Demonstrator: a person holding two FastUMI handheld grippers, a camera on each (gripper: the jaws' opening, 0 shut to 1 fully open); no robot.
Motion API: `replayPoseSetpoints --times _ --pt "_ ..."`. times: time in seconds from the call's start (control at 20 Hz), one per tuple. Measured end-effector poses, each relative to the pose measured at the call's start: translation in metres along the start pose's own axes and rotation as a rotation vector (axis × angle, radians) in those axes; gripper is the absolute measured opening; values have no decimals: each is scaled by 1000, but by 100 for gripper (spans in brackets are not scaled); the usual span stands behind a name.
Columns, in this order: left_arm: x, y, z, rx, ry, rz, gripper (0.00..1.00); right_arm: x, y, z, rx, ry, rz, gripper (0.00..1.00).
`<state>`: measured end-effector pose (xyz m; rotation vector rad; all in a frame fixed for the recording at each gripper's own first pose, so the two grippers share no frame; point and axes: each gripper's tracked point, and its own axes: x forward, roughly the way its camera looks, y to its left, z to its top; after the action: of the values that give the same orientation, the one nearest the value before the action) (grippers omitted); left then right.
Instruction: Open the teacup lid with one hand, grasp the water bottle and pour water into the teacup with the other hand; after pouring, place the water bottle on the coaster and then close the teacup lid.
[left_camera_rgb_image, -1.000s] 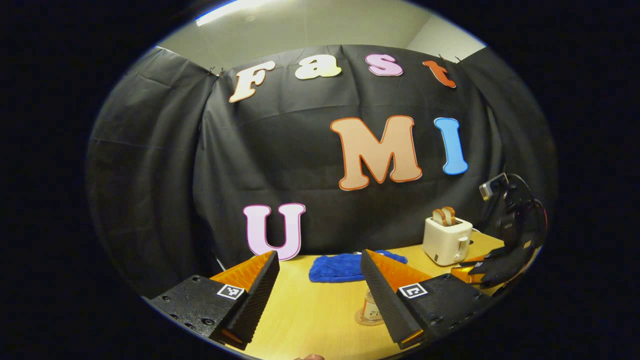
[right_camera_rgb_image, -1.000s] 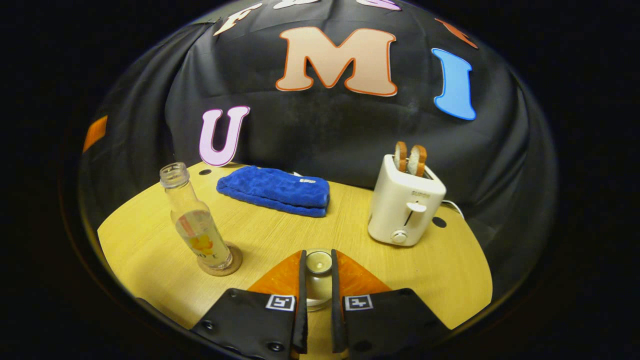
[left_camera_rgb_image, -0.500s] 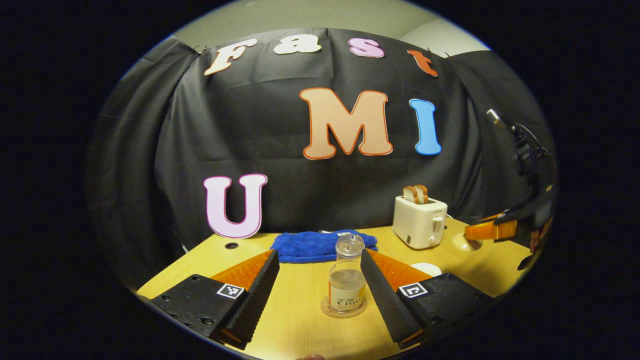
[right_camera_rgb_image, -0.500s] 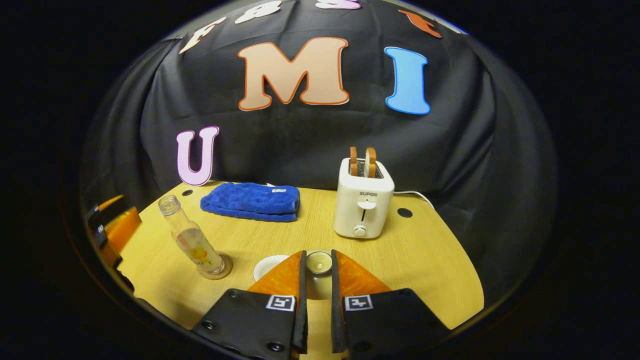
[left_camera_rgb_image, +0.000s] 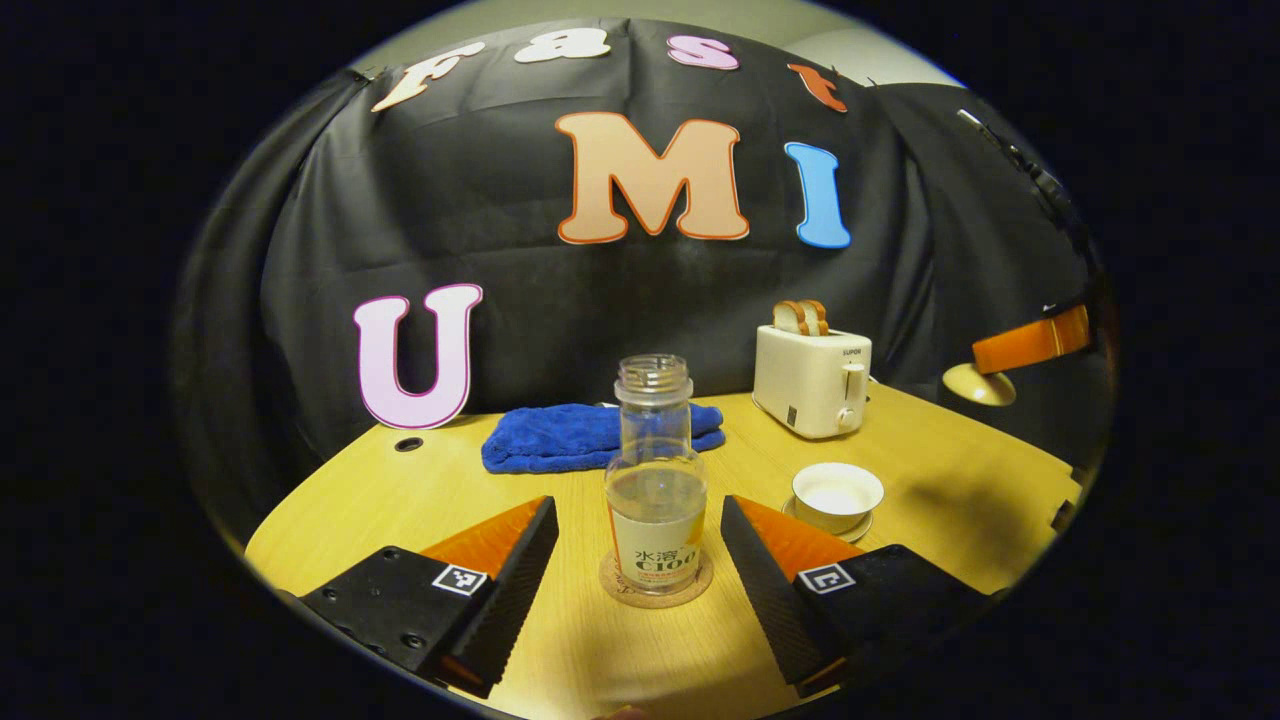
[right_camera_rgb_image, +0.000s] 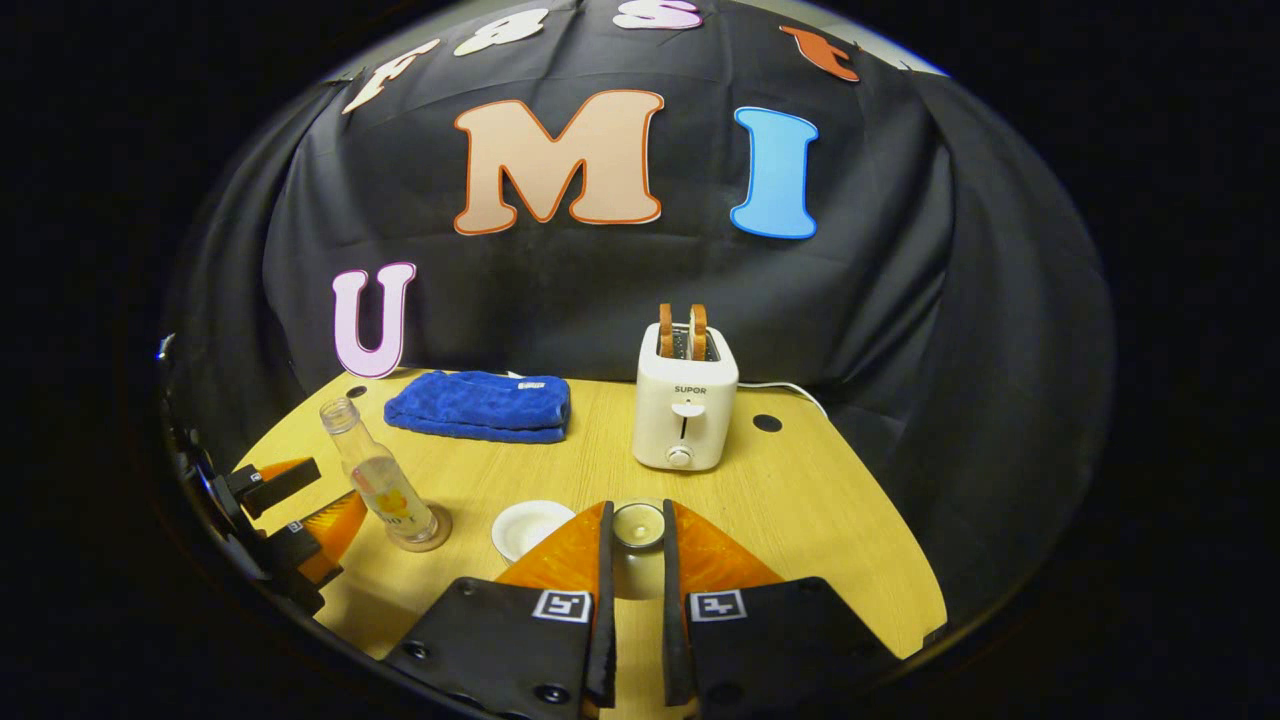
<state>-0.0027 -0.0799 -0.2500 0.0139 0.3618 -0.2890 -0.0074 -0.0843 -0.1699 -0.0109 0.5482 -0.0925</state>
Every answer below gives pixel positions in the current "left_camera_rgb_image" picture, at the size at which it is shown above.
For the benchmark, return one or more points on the white teacup lid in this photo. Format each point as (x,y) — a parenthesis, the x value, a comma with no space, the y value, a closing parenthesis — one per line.
(980,385)

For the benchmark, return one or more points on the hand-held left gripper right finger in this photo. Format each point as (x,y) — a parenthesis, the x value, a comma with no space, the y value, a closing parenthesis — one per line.
(762,595)

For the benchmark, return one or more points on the round cork coaster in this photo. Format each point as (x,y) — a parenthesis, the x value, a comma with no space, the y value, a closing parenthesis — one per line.
(612,585)

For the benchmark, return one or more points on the teacup saucer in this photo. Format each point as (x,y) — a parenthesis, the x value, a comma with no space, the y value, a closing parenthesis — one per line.
(862,532)

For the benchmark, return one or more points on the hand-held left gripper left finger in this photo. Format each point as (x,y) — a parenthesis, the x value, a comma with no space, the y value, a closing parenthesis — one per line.
(510,590)

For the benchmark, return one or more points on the toast bread slice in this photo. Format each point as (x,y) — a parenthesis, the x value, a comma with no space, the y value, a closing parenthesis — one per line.
(790,316)
(816,314)

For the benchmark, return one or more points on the black backdrop cloth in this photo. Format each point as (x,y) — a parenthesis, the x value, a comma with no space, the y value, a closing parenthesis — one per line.
(520,300)

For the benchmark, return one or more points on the blue towel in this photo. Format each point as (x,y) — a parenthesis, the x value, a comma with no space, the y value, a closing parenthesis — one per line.
(570,435)

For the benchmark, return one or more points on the clear plastic water bottle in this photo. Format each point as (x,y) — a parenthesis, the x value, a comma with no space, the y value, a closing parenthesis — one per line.
(655,500)

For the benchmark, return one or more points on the white teacup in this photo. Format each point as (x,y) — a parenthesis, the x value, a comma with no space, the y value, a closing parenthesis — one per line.
(838,495)

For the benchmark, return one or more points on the white toaster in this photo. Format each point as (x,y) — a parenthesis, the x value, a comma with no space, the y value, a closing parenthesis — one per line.
(810,380)

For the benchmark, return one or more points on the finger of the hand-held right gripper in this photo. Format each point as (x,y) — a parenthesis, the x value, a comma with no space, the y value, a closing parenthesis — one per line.
(1030,342)

